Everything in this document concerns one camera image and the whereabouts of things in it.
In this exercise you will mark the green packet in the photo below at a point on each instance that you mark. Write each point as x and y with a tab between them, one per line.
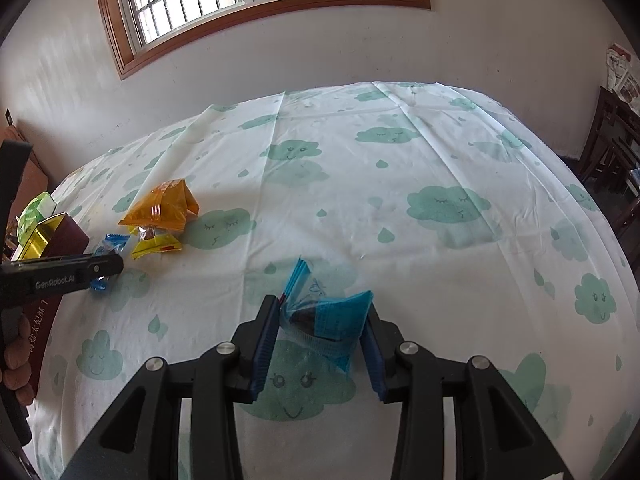
37	210

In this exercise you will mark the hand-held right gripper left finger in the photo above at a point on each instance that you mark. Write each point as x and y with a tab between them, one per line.
263	355

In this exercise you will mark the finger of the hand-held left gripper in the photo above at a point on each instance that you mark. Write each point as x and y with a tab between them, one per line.
107	266

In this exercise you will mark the cloud print tablecloth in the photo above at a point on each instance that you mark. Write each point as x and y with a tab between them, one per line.
375	185

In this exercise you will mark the gold and dark red tin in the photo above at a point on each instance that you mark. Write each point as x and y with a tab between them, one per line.
70	235

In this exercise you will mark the blue candy packet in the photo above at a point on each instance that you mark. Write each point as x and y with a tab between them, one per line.
112	245
330	317

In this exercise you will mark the person's left hand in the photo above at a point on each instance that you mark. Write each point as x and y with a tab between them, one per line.
17	355

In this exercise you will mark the dark wooden chair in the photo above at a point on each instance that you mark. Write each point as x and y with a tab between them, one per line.
612	160

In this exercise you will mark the orange snack packet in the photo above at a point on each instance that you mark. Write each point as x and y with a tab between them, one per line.
160	205

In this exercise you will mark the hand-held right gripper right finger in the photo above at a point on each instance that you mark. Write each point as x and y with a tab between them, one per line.
374	365

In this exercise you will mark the yellow candy packet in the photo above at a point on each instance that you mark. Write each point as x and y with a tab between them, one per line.
157	247

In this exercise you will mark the stack of newspapers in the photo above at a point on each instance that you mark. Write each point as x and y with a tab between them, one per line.
622	72

